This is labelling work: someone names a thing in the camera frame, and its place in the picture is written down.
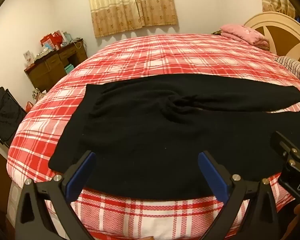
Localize red gift bag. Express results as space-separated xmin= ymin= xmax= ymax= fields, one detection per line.
xmin=40 ymin=31 xmax=63 ymax=50

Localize striped pillow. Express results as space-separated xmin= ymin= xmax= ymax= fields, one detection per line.
xmin=274 ymin=56 xmax=300 ymax=90

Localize dark wooden desk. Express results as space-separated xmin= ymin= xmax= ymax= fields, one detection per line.
xmin=24 ymin=39 xmax=88 ymax=92

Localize white paper bag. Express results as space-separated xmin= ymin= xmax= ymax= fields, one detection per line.
xmin=61 ymin=31 xmax=73 ymax=43

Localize wide beige patterned curtain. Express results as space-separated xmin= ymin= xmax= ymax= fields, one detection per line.
xmin=86 ymin=0 xmax=178 ymax=38

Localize floral bag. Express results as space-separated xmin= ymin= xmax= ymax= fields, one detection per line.
xmin=32 ymin=88 xmax=47 ymax=103

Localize red plaid bed blanket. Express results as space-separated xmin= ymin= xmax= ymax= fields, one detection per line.
xmin=6 ymin=34 xmax=300 ymax=240

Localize black pants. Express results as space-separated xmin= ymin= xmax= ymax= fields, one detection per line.
xmin=48 ymin=74 xmax=300 ymax=200

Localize pink folded blanket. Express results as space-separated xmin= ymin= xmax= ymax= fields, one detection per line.
xmin=220 ymin=24 xmax=270 ymax=49

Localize cream wooden headboard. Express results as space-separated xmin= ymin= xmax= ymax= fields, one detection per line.
xmin=244 ymin=11 xmax=300 ymax=68

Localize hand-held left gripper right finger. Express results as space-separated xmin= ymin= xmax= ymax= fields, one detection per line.
xmin=198 ymin=151 xmax=288 ymax=240

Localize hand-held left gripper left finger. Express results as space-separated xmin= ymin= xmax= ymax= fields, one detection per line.
xmin=15 ymin=151 xmax=97 ymax=240

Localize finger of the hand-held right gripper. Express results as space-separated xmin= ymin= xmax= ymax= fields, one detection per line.
xmin=269 ymin=131 xmax=300 ymax=170

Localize black folding chair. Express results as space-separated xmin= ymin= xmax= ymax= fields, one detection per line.
xmin=0 ymin=87 xmax=27 ymax=147

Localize white patterned mattress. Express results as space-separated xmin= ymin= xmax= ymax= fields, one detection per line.
xmin=7 ymin=180 xmax=23 ymax=222

